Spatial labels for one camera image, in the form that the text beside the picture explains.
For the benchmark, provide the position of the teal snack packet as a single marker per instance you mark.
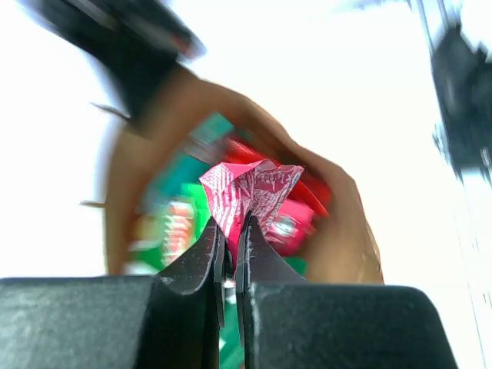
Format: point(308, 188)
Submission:
point(203, 148)

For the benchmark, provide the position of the red brown paper bag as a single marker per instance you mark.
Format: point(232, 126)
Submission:
point(342, 248)

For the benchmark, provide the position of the green Chuby cassava chips bag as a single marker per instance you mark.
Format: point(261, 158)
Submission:
point(168, 230)

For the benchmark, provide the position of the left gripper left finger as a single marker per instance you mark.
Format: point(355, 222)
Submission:
point(167, 320)

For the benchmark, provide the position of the red snack packet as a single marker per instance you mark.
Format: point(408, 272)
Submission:
point(309, 190)

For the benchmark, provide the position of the pink candy packet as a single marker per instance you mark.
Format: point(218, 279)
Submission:
point(235, 190)
point(291, 226)

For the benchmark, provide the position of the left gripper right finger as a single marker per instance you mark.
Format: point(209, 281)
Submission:
point(286, 321)

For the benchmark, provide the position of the right black base bracket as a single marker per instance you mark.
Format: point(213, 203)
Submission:
point(462, 78)

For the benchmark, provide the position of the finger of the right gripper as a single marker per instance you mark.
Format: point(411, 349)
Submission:
point(139, 42)

